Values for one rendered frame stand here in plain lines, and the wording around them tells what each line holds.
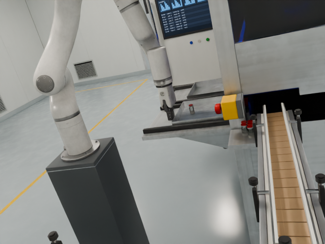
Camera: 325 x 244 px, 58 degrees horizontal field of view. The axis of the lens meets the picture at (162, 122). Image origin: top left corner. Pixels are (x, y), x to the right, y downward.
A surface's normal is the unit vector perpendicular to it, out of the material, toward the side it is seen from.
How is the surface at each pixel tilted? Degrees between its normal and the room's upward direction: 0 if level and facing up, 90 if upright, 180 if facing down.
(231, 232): 0
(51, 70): 72
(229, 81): 90
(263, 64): 90
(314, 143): 90
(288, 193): 0
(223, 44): 90
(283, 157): 0
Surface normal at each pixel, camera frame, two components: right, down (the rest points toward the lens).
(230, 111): -0.27, 0.41
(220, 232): -0.24, -0.90
